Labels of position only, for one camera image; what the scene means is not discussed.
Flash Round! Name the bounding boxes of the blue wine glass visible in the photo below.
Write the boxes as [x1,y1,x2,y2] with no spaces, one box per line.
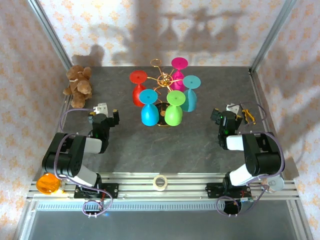
[138,89,160,127]

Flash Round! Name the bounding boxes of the teal wine glass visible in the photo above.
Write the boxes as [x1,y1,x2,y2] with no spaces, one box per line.
[179,75,202,113]

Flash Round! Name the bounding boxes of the green wine glass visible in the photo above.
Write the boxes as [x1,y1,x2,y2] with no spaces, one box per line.
[164,90,186,127]

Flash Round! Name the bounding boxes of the red wine glass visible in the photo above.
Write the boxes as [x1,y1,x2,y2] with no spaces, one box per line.
[129,70,148,108]

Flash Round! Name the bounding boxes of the gold wire wine glass rack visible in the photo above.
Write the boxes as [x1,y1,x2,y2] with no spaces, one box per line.
[146,58,186,128]

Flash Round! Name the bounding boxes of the magenta wine glass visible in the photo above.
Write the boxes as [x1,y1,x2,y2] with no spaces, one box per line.
[169,57,190,93]

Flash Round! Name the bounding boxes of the brown teddy bear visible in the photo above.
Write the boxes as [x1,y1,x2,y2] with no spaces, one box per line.
[62,65,93,109]

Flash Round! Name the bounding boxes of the grey round tape roll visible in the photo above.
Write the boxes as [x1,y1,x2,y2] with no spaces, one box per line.
[261,176,285,194]

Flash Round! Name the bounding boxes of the beige tape roll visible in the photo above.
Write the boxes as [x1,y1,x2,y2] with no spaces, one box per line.
[152,174,168,192]

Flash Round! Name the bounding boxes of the orange translucent round object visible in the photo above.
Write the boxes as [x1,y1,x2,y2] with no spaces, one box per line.
[36,173,62,196]

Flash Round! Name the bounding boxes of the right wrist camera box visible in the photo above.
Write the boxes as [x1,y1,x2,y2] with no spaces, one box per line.
[225,103,240,116]

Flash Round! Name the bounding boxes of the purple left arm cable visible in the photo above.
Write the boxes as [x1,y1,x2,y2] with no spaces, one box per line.
[53,107,112,218]

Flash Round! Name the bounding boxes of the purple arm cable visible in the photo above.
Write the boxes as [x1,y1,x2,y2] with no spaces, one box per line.
[216,101,286,218]
[53,107,112,218]

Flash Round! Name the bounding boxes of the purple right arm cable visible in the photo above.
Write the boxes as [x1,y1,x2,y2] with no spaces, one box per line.
[216,101,286,218]

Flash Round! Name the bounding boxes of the aluminium mounting rail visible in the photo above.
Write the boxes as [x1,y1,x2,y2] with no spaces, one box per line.
[26,172,300,201]

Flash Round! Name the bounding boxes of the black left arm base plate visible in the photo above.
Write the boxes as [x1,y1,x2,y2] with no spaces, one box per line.
[74,182,119,200]

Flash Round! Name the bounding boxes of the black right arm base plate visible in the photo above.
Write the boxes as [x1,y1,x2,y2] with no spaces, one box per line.
[206,182,253,200]

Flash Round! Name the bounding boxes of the aluminium frame post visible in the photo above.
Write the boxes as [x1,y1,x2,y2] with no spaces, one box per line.
[249,0,299,74]
[26,0,74,71]

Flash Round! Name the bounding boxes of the grey slotted cable duct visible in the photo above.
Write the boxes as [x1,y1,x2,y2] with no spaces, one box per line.
[37,201,292,212]

